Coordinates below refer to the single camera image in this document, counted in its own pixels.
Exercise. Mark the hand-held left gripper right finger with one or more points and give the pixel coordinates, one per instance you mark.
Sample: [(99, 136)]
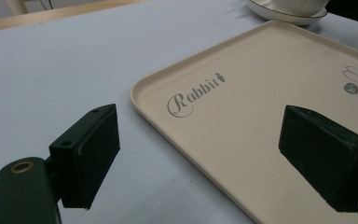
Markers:
[(326, 155)]

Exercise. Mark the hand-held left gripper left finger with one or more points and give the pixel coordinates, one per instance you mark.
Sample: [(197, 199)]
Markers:
[(84, 158)]

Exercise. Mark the beige plastic tray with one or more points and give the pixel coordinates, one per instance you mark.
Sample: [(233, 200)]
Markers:
[(248, 130)]

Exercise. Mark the white saucer with dark rim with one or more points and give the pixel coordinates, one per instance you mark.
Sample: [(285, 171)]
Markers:
[(279, 15)]

